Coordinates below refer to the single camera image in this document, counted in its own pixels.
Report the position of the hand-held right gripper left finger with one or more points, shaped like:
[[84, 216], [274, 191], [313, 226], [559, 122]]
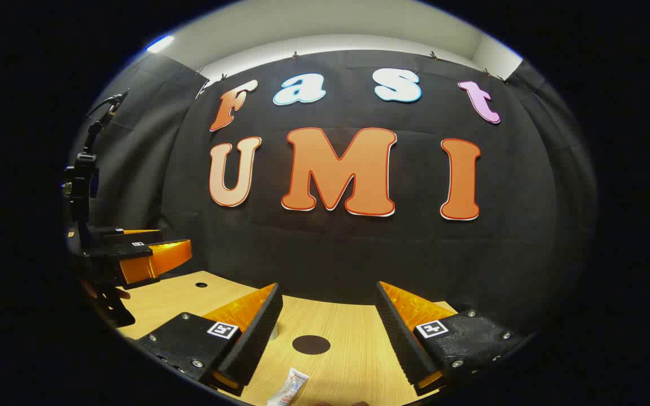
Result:
[[257, 332]]

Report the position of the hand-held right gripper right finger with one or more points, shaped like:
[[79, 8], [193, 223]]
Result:
[[398, 332]]

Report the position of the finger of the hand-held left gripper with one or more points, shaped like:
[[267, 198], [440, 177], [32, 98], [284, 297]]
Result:
[[161, 259], [133, 232]]

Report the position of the dark round coaster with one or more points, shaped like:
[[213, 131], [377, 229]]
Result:
[[311, 344]]

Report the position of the white toothpaste tube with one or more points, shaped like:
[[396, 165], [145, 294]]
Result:
[[291, 386]]

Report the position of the wooden desktop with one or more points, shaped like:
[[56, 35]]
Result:
[[347, 338]]

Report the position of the dark grey cloth panel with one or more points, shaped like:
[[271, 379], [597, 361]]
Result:
[[144, 141]]

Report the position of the black backdrop cloth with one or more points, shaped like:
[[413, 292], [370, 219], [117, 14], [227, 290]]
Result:
[[359, 248]]

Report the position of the ceiling light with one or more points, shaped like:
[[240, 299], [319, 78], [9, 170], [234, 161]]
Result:
[[159, 43]]

